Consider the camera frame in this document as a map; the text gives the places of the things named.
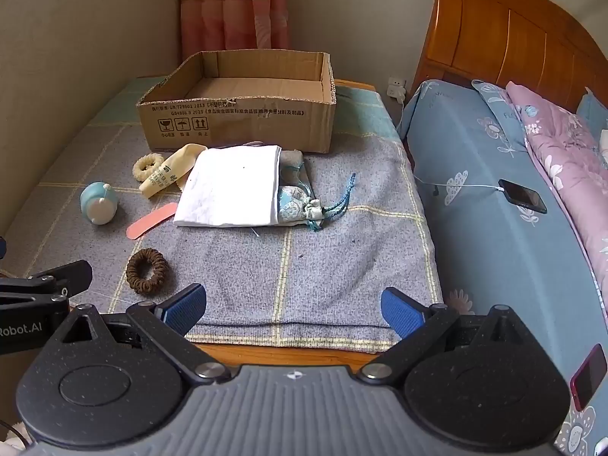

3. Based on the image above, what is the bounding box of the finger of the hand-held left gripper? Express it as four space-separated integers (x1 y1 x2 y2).
0 260 94 315

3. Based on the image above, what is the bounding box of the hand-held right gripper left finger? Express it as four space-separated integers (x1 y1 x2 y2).
61 282 233 385

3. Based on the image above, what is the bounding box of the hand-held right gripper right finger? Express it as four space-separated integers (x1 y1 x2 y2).
358 287 543 386

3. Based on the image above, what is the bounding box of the brown scrunchie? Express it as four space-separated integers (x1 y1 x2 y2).
126 248 169 295

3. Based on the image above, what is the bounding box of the round blue white toy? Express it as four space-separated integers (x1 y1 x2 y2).
79 181 119 225

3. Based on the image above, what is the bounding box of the pink nail file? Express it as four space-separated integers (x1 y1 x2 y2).
126 202 178 240

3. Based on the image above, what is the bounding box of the cream scrunchie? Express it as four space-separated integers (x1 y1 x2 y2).
132 153 165 182

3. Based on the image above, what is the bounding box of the yellow lens cloth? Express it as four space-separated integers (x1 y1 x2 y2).
141 143 209 199

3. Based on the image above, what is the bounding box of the blue patterned drawstring pouch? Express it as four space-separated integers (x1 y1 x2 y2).
275 161 357 233

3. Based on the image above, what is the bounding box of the brown cardboard box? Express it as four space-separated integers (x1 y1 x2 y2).
137 50 338 154

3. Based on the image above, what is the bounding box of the grey green checked blanket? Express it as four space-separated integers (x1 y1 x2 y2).
12 76 445 355

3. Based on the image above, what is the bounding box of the black smartphone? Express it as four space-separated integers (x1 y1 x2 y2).
497 179 548 214

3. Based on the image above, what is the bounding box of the red smartphone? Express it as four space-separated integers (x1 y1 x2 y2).
569 343 608 413

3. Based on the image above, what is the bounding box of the blue floral pillow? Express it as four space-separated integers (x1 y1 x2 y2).
472 80 529 154

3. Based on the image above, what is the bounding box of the pink floral quilt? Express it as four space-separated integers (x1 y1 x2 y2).
505 81 608 318

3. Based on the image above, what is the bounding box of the plain blue pillow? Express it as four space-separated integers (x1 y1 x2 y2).
576 88 608 135

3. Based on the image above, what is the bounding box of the wooden bed headboard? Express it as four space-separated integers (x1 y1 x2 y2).
412 0 608 116

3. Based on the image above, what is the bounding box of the pink patterned curtain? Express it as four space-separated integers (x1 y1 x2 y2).
180 0 290 60

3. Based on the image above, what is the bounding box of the white charging cable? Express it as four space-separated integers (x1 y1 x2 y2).
399 100 507 193

